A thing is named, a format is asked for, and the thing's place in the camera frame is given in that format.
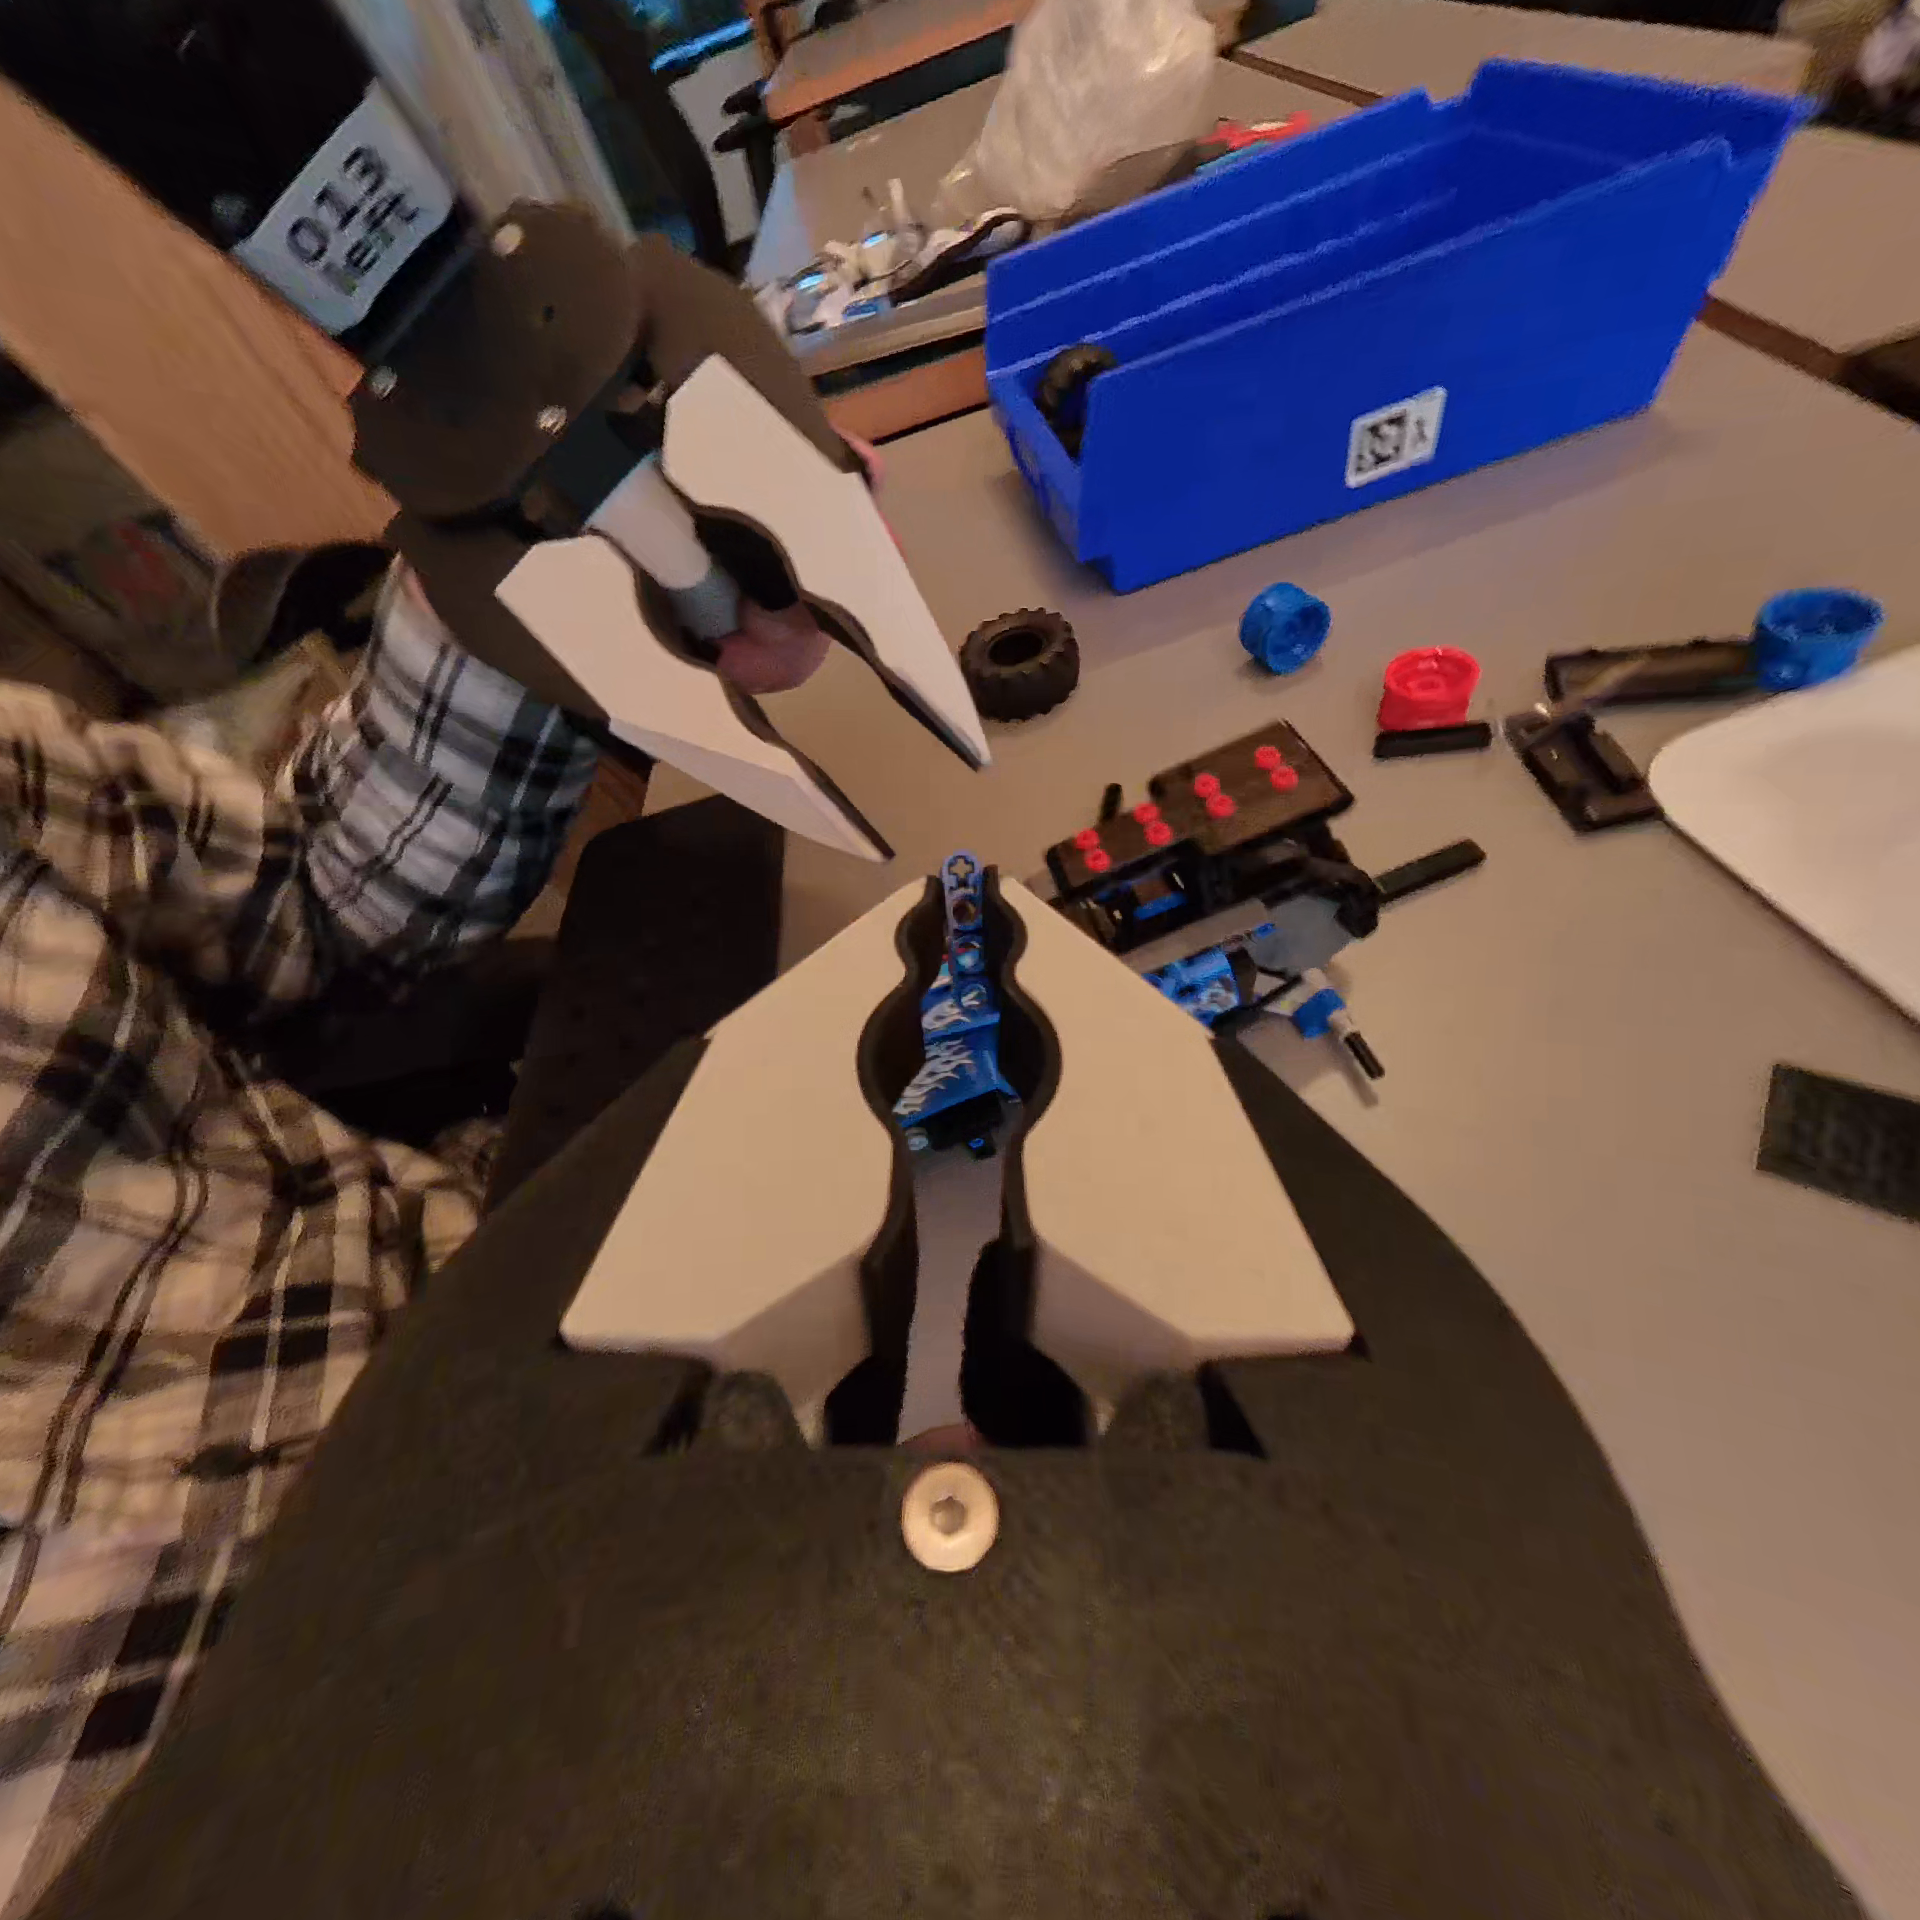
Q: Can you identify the white book stand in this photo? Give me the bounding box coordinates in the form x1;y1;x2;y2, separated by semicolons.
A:
1648;646;1920;1030

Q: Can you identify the blue wheel rim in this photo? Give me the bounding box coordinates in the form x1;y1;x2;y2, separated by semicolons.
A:
1240;580;1331;672
1753;585;1883;690

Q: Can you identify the blue storage bin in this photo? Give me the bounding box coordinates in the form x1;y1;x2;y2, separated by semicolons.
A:
978;59;1818;595

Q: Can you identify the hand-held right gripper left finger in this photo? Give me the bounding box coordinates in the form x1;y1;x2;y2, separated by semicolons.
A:
560;873;948;1450

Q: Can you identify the red wheel rim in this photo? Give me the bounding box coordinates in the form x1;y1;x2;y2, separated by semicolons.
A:
1379;646;1483;733

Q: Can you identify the black studded square plate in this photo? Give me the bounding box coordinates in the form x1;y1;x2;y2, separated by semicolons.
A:
1757;1061;1920;1216

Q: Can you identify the neighbouring grey table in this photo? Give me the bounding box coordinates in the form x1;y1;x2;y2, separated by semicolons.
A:
740;0;1353;440

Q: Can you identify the black frame piece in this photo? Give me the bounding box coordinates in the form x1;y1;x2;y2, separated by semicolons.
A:
1499;702;1663;829

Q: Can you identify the person's left hand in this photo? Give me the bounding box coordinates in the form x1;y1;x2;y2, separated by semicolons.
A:
719;596;836;696

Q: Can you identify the grey desk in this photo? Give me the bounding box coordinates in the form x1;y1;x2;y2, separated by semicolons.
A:
645;302;1920;1920

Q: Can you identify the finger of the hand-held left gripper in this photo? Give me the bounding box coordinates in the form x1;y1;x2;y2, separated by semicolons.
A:
656;353;991;771
489;534;902;871

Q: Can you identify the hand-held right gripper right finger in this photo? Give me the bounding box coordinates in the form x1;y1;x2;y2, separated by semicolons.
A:
959;871;1357;1450

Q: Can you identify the black beam with holes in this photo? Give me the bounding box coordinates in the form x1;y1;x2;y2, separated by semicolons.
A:
1546;636;1766;708

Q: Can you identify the black block with red pins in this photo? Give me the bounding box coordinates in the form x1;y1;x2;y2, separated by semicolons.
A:
1045;724;1353;902

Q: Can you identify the black rubber tyre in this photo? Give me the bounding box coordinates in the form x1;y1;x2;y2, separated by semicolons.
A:
1035;339;1119;450
959;607;1085;724

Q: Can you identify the person's plaid shirt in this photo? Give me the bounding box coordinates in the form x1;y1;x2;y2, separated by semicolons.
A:
0;683;502;1891

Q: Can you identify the person's left forearm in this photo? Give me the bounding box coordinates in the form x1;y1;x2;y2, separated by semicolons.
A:
286;563;615;961

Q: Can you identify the clear plastic bag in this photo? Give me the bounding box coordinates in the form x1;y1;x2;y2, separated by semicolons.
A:
932;0;1216;219

